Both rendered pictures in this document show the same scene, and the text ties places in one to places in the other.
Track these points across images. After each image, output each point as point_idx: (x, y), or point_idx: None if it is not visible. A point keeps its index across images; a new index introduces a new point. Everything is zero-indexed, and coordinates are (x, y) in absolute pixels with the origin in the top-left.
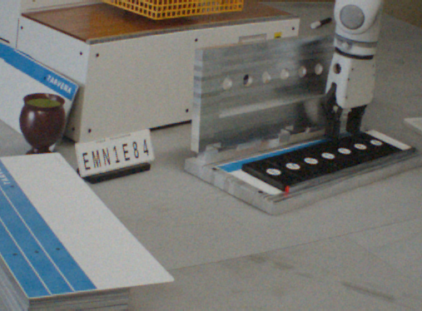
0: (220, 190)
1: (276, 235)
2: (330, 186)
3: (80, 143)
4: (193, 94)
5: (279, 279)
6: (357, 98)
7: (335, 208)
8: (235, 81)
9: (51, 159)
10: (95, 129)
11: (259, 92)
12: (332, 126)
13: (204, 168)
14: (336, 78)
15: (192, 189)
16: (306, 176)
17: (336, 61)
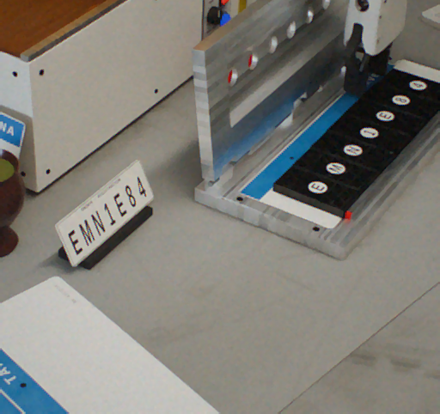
0: (255, 228)
1: (365, 301)
2: (394, 190)
3: (62, 222)
4: (197, 109)
5: (412, 396)
6: (389, 34)
7: (412, 222)
8: (240, 69)
9: (52, 295)
10: (54, 166)
11: (266, 69)
12: (357, 80)
13: (226, 200)
14: (362, 18)
15: (221, 236)
16: (362, 184)
17: None
